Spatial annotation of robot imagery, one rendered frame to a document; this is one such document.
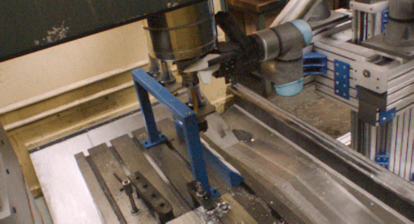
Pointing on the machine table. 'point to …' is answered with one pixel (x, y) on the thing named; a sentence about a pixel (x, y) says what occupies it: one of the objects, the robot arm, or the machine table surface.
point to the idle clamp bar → (144, 186)
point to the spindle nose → (182, 32)
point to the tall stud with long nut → (130, 195)
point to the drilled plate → (239, 213)
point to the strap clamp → (199, 196)
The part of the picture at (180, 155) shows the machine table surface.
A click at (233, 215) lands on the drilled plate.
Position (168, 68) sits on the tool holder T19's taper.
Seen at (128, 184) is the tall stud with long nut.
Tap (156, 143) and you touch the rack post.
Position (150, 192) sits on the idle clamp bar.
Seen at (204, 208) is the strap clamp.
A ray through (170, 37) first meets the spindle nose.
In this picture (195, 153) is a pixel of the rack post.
